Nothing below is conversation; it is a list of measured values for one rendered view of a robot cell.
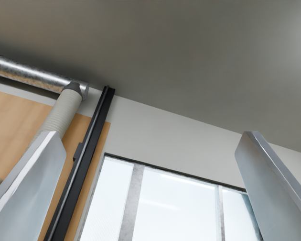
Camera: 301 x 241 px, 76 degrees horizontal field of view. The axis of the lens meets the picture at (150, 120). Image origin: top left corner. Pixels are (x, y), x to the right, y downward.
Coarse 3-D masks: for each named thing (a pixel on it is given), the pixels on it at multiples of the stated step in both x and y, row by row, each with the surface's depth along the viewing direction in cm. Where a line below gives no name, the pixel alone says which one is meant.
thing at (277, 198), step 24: (240, 144) 11; (264, 144) 9; (240, 168) 11; (264, 168) 8; (264, 192) 8; (288, 192) 7; (264, 216) 8; (288, 216) 7; (264, 240) 8; (288, 240) 7
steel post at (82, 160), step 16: (112, 96) 163; (96, 112) 150; (96, 128) 143; (80, 144) 133; (96, 144) 138; (80, 160) 126; (80, 176) 123; (64, 192) 116; (64, 208) 111; (64, 224) 107; (48, 240) 100
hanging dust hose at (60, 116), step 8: (64, 96) 139; (72, 96) 141; (80, 96) 147; (56, 104) 135; (64, 104) 135; (72, 104) 139; (56, 112) 130; (64, 112) 133; (72, 112) 139; (48, 120) 127; (56, 120) 128; (64, 120) 131; (40, 128) 123; (48, 128) 124; (56, 128) 126; (64, 128) 131; (24, 152) 114
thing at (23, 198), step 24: (48, 144) 9; (24, 168) 8; (48, 168) 9; (0, 192) 7; (24, 192) 8; (48, 192) 9; (0, 216) 6; (24, 216) 8; (0, 240) 6; (24, 240) 8
